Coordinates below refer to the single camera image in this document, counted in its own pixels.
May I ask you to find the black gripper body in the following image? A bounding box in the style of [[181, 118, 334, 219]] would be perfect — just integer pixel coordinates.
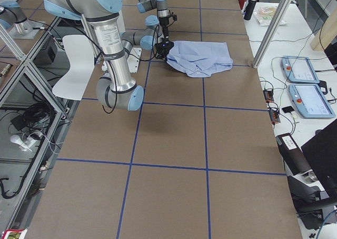
[[155, 41, 174, 61], [158, 16, 170, 33]]

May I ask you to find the light blue striped shirt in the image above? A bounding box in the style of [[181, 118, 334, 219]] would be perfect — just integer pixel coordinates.
[[166, 41, 233, 78]]

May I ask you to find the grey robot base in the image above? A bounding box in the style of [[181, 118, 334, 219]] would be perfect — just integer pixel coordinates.
[[1, 1, 40, 39]]

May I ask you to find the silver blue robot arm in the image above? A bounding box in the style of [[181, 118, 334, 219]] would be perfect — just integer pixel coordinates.
[[44, 0, 176, 111], [137, 0, 171, 41]]

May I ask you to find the black thermos bottle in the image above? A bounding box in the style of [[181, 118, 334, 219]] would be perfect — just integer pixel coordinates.
[[243, 0, 257, 21]]

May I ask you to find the white plastic chair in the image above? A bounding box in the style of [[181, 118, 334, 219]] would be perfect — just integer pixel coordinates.
[[52, 35, 95, 101]]

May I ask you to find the black power adapter box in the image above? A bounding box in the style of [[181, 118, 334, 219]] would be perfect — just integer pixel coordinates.
[[37, 43, 57, 64]]

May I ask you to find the far orange circuit board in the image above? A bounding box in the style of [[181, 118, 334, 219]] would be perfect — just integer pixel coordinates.
[[263, 89, 274, 103]]

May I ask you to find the orange circuit board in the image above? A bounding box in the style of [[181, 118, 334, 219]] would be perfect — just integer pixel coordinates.
[[269, 108, 281, 125], [263, 89, 274, 103]]

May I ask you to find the near orange circuit board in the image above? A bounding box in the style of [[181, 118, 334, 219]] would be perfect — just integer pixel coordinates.
[[269, 108, 281, 125]]

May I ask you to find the far teach pendant tablet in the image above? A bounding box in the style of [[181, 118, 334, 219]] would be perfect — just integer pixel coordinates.
[[281, 56, 320, 84]]

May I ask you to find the teach pendant tablet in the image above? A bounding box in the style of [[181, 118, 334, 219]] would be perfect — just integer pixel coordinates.
[[281, 56, 320, 84], [288, 84, 335, 119]]

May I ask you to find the small black phone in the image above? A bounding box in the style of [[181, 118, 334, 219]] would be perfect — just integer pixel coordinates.
[[282, 106, 294, 113]]

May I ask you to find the near teach pendant tablet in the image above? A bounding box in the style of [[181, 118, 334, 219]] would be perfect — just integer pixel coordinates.
[[288, 84, 335, 119]]

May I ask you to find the wooden board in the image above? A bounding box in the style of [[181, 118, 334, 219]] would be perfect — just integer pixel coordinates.
[[310, 8, 337, 51]]

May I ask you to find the black box with label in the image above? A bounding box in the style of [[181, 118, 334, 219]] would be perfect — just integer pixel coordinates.
[[276, 133, 311, 175]]

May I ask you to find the black monitor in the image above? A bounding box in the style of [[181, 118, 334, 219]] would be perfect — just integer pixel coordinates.
[[301, 121, 337, 197]]

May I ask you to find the metal cup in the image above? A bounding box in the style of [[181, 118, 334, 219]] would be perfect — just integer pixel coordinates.
[[306, 170, 318, 183]]

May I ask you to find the black office chair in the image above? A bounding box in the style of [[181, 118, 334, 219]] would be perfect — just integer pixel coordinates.
[[286, 170, 336, 231]]

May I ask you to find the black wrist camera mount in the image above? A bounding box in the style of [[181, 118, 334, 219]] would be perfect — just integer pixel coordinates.
[[169, 11, 177, 23]]

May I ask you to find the white central pedestal column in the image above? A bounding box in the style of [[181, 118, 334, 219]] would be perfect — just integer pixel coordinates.
[[101, 12, 142, 73]]

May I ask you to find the silver aluminium frame post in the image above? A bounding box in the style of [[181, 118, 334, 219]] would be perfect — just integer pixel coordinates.
[[252, 0, 291, 68]]

